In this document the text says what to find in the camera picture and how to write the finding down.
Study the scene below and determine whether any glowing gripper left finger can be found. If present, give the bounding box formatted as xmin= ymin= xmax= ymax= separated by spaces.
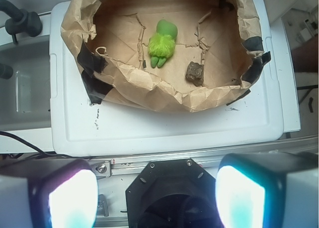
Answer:
xmin=0 ymin=158 xmax=98 ymax=228

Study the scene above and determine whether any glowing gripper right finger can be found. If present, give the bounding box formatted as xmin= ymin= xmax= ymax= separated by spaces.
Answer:
xmin=215 ymin=152 xmax=319 ymax=228

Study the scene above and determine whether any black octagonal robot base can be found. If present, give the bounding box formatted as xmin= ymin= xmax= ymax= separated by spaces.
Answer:
xmin=126 ymin=158 xmax=223 ymax=228

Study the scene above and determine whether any brown grey rock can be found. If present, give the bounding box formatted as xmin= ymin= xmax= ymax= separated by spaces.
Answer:
xmin=185 ymin=61 xmax=204 ymax=87

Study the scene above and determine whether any white plastic bin lid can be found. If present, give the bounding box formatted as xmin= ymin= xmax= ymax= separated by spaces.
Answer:
xmin=49 ymin=0 xmax=285 ymax=156

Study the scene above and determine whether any clear plastic container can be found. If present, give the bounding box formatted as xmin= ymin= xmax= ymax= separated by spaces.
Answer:
xmin=15 ymin=69 xmax=50 ymax=114

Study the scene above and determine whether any crumpled brown paper bag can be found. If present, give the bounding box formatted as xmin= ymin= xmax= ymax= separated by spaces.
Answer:
xmin=61 ymin=0 xmax=271 ymax=113

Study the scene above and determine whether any green fuzzy plush toy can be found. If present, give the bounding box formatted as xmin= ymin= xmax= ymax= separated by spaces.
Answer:
xmin=148 ymin=19 xmax=178 ymax=68

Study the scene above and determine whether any black cable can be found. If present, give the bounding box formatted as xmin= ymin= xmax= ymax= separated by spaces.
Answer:
xmin=0 ymin=130 xmax=68 ymax=158

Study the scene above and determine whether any metal corner bracket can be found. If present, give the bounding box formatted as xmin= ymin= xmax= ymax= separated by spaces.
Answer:
xmin=91 ymin=161 xmax=112 ymax=179

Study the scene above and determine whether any aluminium extrusion rail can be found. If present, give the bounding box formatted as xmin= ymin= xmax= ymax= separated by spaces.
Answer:
xmin=89 ymin=135 xmax=319 ymax=176

